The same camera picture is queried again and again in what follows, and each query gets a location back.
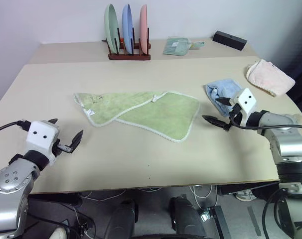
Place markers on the teal folded cloth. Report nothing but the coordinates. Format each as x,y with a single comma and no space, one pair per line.
177,46

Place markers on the white wheel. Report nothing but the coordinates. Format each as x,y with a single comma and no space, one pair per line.
61,234

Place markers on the blue cloth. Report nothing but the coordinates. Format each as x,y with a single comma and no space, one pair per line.
223,88

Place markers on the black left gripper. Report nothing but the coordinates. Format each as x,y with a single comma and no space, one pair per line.
56,149

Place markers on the brown wooden plate rack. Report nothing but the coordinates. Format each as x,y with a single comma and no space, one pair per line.
129,56

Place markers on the white sneaker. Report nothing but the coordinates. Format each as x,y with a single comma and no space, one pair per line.
245,195

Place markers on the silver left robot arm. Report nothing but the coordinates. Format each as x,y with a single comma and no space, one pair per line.
9,199

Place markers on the pink plate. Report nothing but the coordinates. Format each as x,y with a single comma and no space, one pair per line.
143,27

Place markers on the black rectangular box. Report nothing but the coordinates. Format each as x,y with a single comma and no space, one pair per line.
229,39

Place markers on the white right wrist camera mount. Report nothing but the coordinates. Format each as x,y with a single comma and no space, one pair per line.
247,102

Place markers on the blue plate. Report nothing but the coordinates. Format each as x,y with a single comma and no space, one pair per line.
127,27

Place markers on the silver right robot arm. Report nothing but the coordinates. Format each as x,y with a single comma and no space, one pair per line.
290,144

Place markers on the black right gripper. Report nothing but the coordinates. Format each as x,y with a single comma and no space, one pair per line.
234,112

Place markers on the dark rounded shape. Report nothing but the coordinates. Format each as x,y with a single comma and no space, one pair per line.
123,219
186,216

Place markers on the light green towel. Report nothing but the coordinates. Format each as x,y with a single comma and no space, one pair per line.
156,113

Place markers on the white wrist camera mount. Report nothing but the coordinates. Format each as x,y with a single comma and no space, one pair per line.
41,139
247,102

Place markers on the pink towel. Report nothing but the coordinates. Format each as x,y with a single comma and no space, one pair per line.
268,77

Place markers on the green plate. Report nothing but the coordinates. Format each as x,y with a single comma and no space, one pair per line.
111,27

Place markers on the black table leg foot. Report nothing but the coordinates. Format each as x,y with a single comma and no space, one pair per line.
220,221

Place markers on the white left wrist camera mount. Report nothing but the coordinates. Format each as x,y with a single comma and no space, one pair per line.
41,139

